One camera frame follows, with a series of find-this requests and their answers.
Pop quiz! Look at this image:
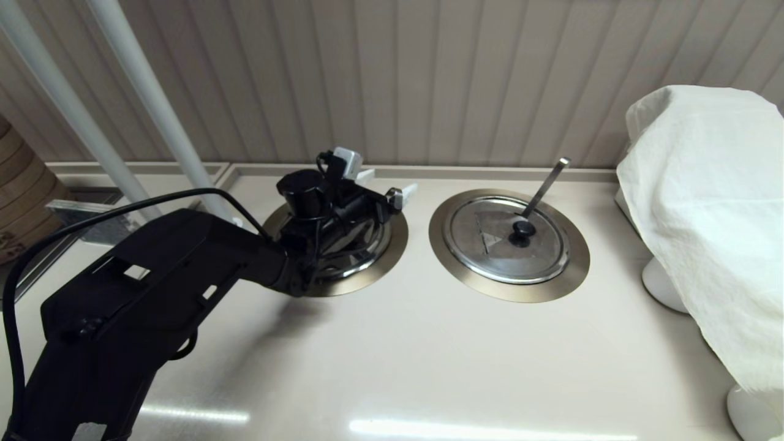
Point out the white metal pole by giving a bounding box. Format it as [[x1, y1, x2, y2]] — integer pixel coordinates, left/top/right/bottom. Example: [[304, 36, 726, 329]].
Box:
[[0, 0, 161, 221], [86, 0, 243, 230]]

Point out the steel ladle straight handle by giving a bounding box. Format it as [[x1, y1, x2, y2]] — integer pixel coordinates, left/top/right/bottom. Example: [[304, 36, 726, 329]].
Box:
[[522, 157, 570, 219]]

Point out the bamboo steamer stack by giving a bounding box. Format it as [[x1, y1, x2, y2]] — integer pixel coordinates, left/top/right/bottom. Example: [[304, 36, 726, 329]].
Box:
[[0, 113, 73, 265]]

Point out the bronze round counter ring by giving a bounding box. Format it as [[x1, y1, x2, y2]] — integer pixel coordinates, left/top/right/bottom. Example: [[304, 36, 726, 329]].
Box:
[[263, 186, 409, 298], [428, 189, 590, 303]]

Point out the black glass panel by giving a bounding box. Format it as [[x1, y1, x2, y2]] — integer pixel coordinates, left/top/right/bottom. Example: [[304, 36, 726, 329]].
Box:
[[0, 187, 127, 304]]

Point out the white ceramic jar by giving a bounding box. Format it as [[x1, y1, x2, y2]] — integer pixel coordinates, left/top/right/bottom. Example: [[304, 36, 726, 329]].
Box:
[[641, 256, 690, 314], [726, 385, 782, 441]]

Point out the white cloth cover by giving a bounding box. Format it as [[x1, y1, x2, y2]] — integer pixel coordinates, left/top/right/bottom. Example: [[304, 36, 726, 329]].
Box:
[[616, 85, 784, 423]]

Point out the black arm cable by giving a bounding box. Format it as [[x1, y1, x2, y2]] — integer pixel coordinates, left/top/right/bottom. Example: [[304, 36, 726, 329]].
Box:
[[3, 187, 270, 423]]

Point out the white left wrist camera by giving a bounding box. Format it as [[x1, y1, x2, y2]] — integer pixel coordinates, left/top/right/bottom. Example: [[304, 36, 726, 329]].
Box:
[[331, 147, 363, 180]]

